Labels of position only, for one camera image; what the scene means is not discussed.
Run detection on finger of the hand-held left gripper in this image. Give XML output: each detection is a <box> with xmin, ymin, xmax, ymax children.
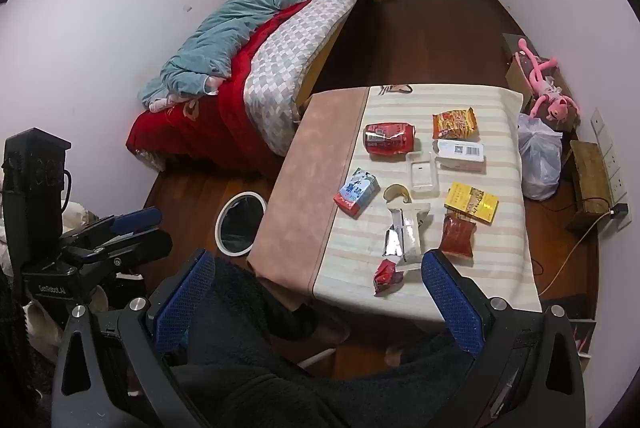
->
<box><xmin>60</xmin><ymin>207</ymin><xmax>164</xmax><ymax>245</ymax></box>
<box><xmin>75</xmin><ymin>228</ymin><xmax>174</xmax><ymax>278</ymax></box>

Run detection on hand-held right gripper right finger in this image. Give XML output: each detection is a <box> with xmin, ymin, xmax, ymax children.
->
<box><xmin>421</xmin><ymin>249</ymin><xmax>587</xmax><ymax>428</ymax></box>

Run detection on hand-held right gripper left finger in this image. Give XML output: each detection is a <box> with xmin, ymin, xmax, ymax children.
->
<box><xmin>50</xmin><ymin>249</ymin><xmax>217</xmax><ymax>428</ymax></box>

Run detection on white rimmed trash bin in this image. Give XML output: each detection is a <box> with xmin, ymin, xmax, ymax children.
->
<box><xmin>215</xmin><ymin>191</ymin><xmax>267</xmax><ymax>255</ymax></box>

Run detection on white cardboard box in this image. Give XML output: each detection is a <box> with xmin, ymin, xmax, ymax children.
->
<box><xmin>435</xmin><ymin>139</ymin><xmax>487</xmax><ymax>174</ymax></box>

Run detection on red soda can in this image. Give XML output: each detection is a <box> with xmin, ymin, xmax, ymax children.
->
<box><xmin>363</xmin><ymin>122</ymin><xmax>417</xmax><ymax>157</ymax></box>

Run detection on red sauce packet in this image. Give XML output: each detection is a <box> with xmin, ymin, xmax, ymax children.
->
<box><xmin>440</xmin><ymin>213</ymin><xmax>476</xmax><ymax>259</ymax></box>

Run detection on small red wrapper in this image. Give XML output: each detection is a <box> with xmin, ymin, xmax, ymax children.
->
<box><xmin>372</xmin><ymin>258</ymin><xmax>405</xmax><ymax>298</ymax></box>

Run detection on silver foil wrapper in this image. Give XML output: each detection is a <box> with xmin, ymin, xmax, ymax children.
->
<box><xmin>382</xmin><ymin>203</ymin><xmax>432</xmax><ymax>271</ymax></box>

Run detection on yellow flat box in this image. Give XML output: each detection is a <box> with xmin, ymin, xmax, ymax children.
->
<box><xmin>444</xmin><ymin>182</ymin><xmax>499</xmax><ymax>225</ymax></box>

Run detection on person's black fleece pants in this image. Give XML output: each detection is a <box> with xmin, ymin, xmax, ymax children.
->
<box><xmin>165</xmin><ymin>258</ymin><xmax>476</xmax><ymax>428</ymax></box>

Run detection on curved tape roll piece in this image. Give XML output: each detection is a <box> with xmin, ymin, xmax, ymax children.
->
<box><xmin>383</xmin><ymin>184</ymin><xmax>412</xmax><ymax>204</ymax></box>

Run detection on red blanket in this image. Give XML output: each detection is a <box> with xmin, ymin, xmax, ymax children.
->
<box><xmin>126</xmin><ymin>0</ymin><xmax>311</xmax><ymax>179</ymax></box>

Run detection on clear plastic tray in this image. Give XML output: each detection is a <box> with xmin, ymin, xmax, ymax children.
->
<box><xmin>406</xmin><ymin>151</ymin><xmax>440</xmax><ymax>195</ymax></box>

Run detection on blue and red carton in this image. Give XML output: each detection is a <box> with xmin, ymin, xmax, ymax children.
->
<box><xmin>333</xmin><ymin>168</ymin><xmax>378</xmax><ymax>220</ymax></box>

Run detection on white plastic bag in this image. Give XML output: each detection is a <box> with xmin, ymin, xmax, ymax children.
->
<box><xmin>517</xmin><ymin>113</ymin><xmax>563</xmax><ymax>201</ymax></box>

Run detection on orange snack bag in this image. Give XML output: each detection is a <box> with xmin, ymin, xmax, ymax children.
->
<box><xmin>432</xmin><ymin>107</ymin><xmax>479</xmax><ymax>141</ymax></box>

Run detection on wooden crate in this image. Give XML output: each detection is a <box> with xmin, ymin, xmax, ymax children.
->
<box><xmin>565</xmin><ymin>140</ymin><xmax>615</xmax><ymax>231</ymax></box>

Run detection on bed with blankets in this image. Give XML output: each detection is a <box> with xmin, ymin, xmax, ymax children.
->
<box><xmin>139</xmin><ymin>0</ymin><xmax>360</xmax><ymax>109</ymax></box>

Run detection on pink plush toy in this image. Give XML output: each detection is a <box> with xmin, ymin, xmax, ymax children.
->
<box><xmin>515</xmin><ymin>38</ymin><xmax>583</xmax><ymax>123</ymax></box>

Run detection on grey checkered quilt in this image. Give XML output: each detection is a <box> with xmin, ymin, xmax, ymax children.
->
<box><xmin>244</xmin><ymin>0</ymin><xmax>365</xmax><ymax>156</ymax></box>

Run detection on brown cardboard box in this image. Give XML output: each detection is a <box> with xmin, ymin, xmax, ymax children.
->
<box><xmin>502</xmin><ymin>33</ymin><xmax>581</xmax><ymax>131</ymax></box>

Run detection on white charger cable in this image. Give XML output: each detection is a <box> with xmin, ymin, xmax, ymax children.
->
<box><xmin>537</xmin><ymin>212</ymin><xmax>613</xmax><ymax>295</ymax></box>

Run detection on white wall socket panel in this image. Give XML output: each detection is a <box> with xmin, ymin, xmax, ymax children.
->
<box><xmin>591</xmin><ymin>108</ymin><xmax>628</xmax><ymax>209</ymax></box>

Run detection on wooden bed frame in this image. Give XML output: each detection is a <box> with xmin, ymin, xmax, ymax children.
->
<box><xmin>295</xmin><ymin>0</ymin><xmax>382</xmax><ymax>109</ymax></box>

